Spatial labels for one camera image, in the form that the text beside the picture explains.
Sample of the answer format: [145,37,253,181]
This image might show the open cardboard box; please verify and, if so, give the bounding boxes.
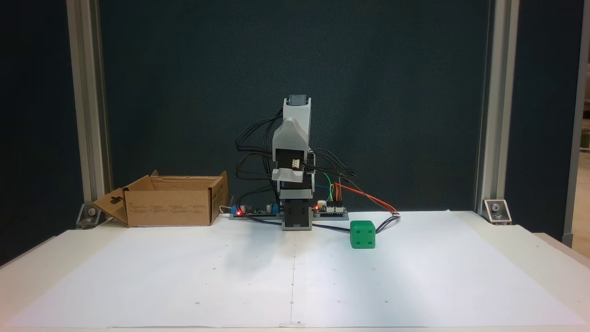
[93,170,229,227]

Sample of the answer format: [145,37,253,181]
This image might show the green wire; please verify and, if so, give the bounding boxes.
[322,171,334,204]

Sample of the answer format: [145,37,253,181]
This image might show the green die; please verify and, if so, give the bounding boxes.
[350,220,376,249]

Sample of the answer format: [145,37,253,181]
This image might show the aluminium frame post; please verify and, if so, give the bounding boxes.
[65,0,114,218]
[474,0,521,215]

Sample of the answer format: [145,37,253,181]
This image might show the red and orange wires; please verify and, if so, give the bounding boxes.
[334,182,400,215]

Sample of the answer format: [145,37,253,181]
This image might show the metal corner bracket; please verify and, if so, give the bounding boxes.
[76,202,112,230]
[482,199,513,226]

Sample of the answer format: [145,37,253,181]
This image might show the dark cable on table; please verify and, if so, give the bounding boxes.
[249,214,401,235]

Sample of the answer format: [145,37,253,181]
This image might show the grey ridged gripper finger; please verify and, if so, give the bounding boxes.
[272,118,309,153]

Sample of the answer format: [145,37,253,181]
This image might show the circuit board with white connector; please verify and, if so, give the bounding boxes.
[312,201,350,221]

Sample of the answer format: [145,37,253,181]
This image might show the circuit board with blue part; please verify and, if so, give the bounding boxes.
[229,202,283,220]

